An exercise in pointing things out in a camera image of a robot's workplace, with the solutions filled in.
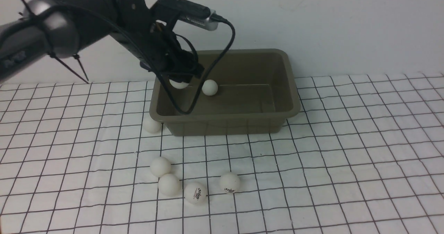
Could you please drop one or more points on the white black grid tablecloth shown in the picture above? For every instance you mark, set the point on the white black grid tablecloth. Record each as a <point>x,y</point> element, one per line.
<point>364,156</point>

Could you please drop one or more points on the white ball beside bin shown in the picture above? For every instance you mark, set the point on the white ball beside bin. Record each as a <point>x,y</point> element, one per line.
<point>151,126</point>

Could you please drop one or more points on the plain white ping-pong ball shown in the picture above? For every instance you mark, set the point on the plain white ping-pong ball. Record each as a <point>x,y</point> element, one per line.
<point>160,166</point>

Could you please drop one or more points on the olive green plastic bin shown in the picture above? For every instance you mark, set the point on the olive green plastic bin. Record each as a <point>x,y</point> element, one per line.
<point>256,94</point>

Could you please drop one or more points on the black grey left arm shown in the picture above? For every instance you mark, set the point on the black grey left arm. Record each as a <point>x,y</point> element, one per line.
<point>63,28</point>

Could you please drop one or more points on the plain white front ball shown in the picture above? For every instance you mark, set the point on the plain white front ball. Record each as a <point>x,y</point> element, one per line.
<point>169,185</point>

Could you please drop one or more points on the white ball red logo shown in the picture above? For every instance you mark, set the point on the white ball red logo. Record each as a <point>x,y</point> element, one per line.
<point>195,193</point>

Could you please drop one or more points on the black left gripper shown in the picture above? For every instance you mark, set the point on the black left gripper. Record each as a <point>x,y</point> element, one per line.
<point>158,50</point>

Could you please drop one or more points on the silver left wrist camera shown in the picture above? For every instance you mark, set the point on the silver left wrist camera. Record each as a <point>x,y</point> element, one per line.
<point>171,11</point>

